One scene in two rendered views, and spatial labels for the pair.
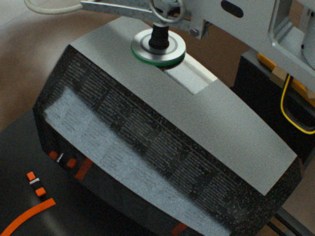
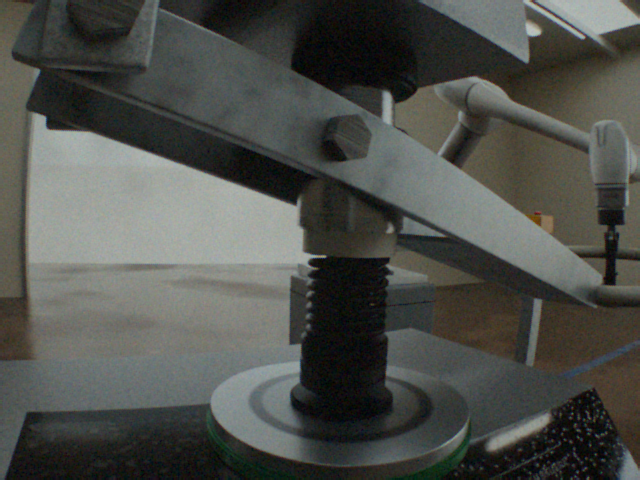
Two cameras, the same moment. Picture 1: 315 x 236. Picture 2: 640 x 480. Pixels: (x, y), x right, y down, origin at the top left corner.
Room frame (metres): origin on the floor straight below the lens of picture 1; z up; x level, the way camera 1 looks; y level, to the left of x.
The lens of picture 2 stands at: (1.34, -0.29, 1.03)
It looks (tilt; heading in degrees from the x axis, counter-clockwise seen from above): 3 degrees down; 112
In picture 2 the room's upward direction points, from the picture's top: 2 degrees clockwise
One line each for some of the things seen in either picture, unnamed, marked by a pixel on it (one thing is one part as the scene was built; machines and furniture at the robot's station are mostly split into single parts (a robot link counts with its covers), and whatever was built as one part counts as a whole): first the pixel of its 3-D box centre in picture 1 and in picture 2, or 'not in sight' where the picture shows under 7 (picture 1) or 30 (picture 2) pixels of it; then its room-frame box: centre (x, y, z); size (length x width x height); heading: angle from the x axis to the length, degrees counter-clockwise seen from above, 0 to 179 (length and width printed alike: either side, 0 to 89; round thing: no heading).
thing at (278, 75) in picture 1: (285, 71); not in sight; (1.30, -0.57, 0.81); 0.20 x 0.10 x 0.05; 149
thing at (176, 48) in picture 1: (158, 44); (340, 406); (1.23, 0.03, 0.87); 0.21 x 0.21 x 0.01
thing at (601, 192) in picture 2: not in sight; (611, 197); (1.66, 0.78, 1.11); 0.09 x 0.09 x 0.06
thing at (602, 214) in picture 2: not in sight; (611, 227); (1.67, 0.79, 1.03); 0.08 x 0.07 x 0.09; 71
